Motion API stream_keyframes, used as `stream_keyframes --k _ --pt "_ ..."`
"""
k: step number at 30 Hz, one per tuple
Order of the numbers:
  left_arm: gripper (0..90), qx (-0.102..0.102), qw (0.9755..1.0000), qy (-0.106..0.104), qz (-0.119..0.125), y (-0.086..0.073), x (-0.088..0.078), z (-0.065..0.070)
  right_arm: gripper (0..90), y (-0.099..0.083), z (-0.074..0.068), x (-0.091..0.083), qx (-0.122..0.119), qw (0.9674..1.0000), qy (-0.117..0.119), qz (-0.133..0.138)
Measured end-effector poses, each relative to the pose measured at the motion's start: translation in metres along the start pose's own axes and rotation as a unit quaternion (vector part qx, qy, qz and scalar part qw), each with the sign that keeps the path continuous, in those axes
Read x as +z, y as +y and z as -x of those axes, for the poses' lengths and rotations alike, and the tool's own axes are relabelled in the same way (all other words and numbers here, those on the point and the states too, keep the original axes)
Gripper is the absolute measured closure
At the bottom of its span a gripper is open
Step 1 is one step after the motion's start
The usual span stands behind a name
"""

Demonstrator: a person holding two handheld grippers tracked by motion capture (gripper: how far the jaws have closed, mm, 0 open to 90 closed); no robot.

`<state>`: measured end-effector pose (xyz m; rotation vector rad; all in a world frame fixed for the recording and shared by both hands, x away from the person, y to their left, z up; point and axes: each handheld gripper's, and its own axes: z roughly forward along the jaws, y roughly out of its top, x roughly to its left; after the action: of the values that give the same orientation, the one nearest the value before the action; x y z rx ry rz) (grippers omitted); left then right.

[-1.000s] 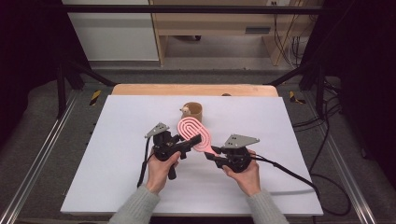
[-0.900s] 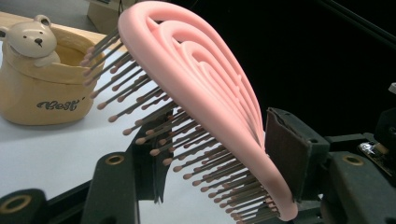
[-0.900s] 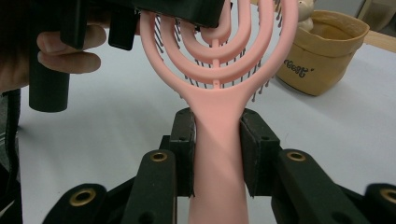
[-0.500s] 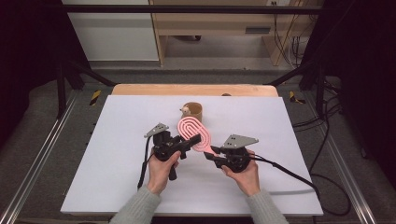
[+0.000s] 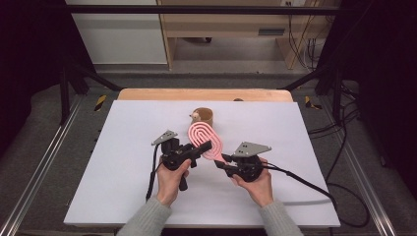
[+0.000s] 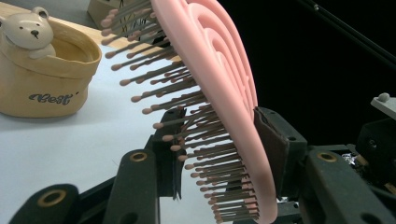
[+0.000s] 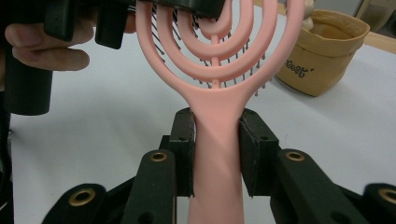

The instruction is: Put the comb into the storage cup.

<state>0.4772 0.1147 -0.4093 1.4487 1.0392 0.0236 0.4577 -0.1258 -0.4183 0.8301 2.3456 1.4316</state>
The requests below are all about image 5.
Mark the wooden desk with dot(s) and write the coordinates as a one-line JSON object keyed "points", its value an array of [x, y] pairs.
{"points": [[226, 24]]}

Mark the person's left hand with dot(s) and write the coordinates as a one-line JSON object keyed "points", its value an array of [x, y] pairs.
{"points": [[167, 183]]}

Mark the black horizontal frame bar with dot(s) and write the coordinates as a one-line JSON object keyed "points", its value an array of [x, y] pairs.
{"points": [[196, 9]]}

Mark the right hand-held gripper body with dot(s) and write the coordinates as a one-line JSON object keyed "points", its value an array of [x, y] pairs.
{"points": [[247, 167]]}

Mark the black curtain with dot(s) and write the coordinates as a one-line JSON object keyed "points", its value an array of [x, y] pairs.
{"points": [[29, 49], [387, 65]]}

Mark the wooden table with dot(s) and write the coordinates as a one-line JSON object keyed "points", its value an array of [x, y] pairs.
{"points": [[196, 94]]}

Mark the aluminium rail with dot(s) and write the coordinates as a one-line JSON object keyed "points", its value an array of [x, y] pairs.
{"points": [[364, 183], [36, 177]]}

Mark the person's right hand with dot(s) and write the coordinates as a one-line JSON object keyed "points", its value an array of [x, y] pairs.
{"points": [[260, 190]]}

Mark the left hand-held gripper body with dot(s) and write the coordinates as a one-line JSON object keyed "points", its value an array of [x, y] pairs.
{"points": [[172, 157]]}

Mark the white cabinet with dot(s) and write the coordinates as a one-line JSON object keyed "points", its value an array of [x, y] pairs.
{"points": [[121, 36]]}

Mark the pink hairbrush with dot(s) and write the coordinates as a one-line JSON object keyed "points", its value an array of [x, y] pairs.
{"points": [[203, 134]]}

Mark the black frame leg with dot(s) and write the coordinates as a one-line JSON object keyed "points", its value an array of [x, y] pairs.
{"points": [[64, 95], [337, 95]]}

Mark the brown cup with animal figure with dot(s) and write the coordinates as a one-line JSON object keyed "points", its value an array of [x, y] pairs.
{"points": [[206, 114]]}

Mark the yellow black tape mark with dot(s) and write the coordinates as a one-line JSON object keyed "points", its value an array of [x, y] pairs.
{"points": [[100, 102]]}

